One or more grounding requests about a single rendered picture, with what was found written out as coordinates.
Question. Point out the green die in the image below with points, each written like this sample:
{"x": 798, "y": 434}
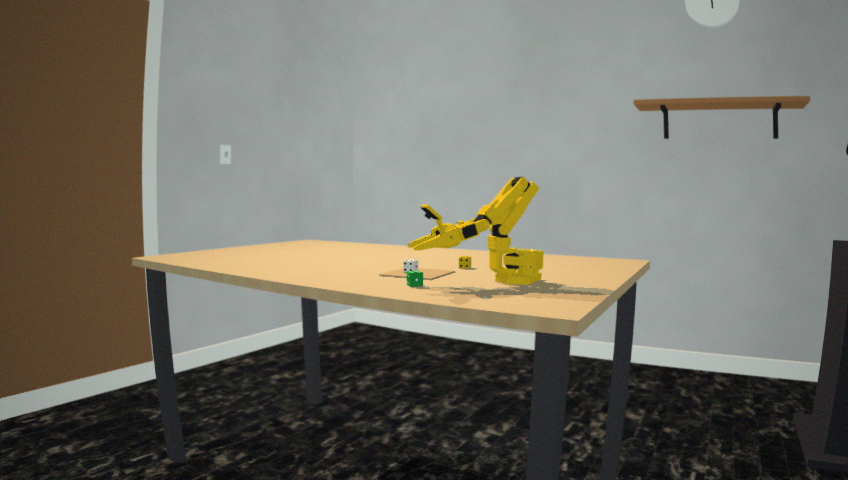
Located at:
{"x": 414, "y": 278}

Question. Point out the brown textured mat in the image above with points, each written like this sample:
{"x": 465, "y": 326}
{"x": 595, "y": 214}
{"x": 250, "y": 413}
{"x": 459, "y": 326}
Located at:
{"x": 428, "y": 274}

